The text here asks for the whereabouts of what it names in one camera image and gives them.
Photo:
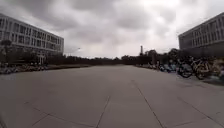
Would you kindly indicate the row of trees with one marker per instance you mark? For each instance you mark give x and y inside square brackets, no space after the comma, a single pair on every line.
[100,60]

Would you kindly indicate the distant tower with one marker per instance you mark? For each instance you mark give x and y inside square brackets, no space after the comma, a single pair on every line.
[141,50]

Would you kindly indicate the grey paved plaza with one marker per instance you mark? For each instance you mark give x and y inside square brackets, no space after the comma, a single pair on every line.
[106,96]

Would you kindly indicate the street lamp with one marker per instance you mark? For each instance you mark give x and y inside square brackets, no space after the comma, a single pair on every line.
[77,53]

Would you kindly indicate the row of parked bicycles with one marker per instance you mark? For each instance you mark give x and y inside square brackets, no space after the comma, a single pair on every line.
[193,66]
[16,68]

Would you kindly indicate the long pale building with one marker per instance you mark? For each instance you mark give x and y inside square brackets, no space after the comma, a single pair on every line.
[30,38]

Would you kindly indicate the grey building with windows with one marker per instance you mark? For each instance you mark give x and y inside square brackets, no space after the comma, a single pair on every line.
[205,36]

